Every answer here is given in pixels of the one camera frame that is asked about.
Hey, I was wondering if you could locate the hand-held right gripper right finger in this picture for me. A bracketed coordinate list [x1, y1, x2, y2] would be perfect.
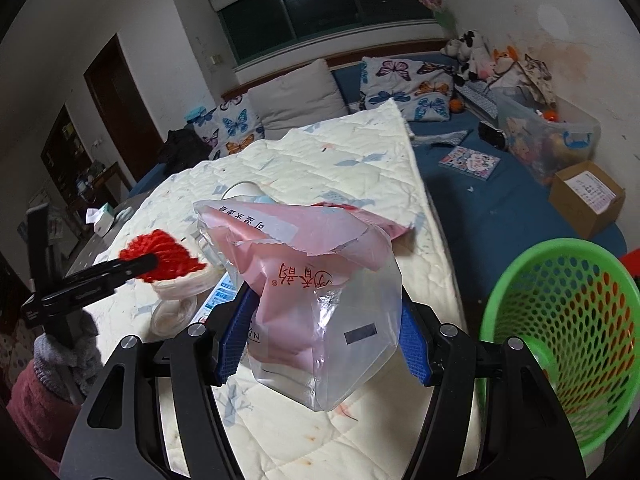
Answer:
[400, 295, 586, 480]

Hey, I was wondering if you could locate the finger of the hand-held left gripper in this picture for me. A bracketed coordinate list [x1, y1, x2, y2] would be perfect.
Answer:
[40, 253, 160, 317]

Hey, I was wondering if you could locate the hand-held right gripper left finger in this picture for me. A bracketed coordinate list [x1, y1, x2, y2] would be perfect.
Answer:
[57, 285, 261, 480]

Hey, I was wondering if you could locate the red mesh wrapper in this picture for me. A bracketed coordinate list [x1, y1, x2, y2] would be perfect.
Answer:
[119, 229, 209, 284]

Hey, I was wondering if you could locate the pink and clear plastic bag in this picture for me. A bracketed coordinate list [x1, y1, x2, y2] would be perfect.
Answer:
[192, 199, 418, 413]

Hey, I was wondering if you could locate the green plastic basket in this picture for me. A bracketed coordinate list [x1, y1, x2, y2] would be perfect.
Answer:
[477, 239, 640, 456]

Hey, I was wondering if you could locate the person's left forearm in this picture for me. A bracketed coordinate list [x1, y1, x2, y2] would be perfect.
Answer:
[7, 310, 103, 463]

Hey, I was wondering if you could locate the grey side table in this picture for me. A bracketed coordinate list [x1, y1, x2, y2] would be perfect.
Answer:
[62, 195, 151, 281]

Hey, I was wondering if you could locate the tissue box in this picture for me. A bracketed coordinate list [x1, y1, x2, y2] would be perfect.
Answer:
[86, 203, 133, 236]

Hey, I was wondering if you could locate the clear plastic cup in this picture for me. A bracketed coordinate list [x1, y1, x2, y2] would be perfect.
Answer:
[150, 295, 202, 334]

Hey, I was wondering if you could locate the white paper bowl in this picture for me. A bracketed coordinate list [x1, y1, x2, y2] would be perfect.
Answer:
[151, 262, 227, 302]

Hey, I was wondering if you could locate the dark wooden cabinet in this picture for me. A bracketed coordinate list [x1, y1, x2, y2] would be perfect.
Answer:
[40, 104, 126, 221]

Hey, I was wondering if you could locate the black bag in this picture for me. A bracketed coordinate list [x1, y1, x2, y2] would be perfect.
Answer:
[159, 129, 212, 177]

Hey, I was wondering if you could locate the blue bed sheet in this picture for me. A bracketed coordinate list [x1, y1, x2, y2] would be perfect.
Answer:
[125, 52, 628, 321]

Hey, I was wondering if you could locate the brown wooden door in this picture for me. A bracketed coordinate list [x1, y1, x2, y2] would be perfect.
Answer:
[84, 34, 168, 183]

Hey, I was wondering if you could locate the colourful picture book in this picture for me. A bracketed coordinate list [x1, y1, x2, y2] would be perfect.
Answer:
[439, 146, 502, 181]

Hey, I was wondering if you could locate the cream quilted blanket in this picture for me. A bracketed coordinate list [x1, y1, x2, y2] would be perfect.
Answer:
[65, 99, 481, 480]

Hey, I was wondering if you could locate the small butterfly print pillow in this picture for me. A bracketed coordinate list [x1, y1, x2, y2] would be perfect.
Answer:
[192, 95, 266, 161]

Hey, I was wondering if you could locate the brown cardboard box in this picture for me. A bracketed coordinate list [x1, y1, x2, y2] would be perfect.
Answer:
[548, 161, 626, 240]

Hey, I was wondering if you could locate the grey patterned cloth strip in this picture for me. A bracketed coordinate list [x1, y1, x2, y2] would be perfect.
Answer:
[410, 129, 473, 147]

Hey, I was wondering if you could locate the black electronic device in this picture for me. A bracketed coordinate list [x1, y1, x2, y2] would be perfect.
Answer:
[477, 121, 508, 150]

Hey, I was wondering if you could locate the red plastic stool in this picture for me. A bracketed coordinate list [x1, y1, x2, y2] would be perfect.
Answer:
[592, 249, 640, 361]

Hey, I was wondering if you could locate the white printed paper sheet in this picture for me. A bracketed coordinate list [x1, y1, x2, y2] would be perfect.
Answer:
[567, 170, 613, 216]

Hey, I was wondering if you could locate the clear plastic storage box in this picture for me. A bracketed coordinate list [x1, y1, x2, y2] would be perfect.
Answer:
[497, 92, 601, 186]

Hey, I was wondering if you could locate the beige pillow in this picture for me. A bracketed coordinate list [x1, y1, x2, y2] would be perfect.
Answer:
[247, 59, 350, 141]

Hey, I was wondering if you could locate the patterned flat board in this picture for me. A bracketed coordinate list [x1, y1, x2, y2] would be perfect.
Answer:
[457, 82, 498, 118]

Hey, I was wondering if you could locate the large butterfly print pillow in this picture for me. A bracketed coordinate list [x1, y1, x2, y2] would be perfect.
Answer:
[359, 56, 458, 123]

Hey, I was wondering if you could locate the patterned cloth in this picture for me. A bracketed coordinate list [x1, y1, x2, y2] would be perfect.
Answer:
[517, 52, 558, 108]

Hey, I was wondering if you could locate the wooden headboard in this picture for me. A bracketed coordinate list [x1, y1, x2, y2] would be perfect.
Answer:
[220, 39, 453, 103]

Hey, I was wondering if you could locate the black and white cow plush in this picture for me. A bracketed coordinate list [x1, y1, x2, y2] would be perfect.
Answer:
[440, 30, 493, 81]

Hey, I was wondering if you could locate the orange fox plush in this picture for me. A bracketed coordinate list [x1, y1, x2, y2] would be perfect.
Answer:
[487, 45, 521, 78]

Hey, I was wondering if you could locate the dark window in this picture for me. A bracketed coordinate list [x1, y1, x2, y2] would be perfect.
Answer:
[217, 0, 436, 68]

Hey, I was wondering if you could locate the paper flower decoration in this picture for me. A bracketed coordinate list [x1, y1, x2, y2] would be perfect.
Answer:
[414, 0, 458, 31]

